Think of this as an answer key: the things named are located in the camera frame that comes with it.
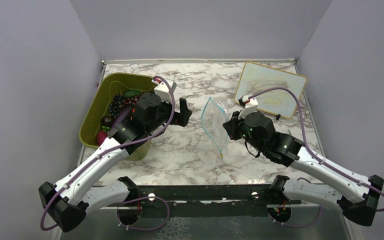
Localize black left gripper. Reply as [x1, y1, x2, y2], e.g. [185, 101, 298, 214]
[146, 95, 192, 134]

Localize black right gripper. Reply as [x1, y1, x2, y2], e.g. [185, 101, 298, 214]
[223, 109, 265, 153]

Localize clear zip top bag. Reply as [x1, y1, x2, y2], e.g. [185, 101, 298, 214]
[200, 96, 229, 159]

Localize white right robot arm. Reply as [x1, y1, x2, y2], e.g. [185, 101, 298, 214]
[222, 111, 384, 227]

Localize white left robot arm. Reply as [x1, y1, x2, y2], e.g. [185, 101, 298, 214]
[38, 92, 192, 233]

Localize yellow framed whiteboard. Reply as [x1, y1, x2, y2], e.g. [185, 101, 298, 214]
[234, 62, 308, 119]

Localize green toy cucumber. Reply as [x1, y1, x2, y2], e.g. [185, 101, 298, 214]
[122, 89, 143, 100]

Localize dark purple toy grapes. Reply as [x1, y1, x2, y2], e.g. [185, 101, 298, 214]
[108, 93, 142, 118]

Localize olive green plastic bin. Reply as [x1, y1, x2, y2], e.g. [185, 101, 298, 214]
[78, 72, 156, 150]

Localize red toy fruit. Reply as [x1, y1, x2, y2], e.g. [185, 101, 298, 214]
[96, 130, 108, 146]

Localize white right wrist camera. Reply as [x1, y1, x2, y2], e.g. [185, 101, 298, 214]
[238, 94, 259, 120]

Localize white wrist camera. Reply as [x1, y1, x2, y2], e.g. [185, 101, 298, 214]
[238, 94, 259, 120]
[151, 79, 177, 103]

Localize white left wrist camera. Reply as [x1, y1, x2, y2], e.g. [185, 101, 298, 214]
[151, 79, 177, 103]

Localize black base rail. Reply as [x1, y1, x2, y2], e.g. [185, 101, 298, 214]
[110, 177, 301, 218]

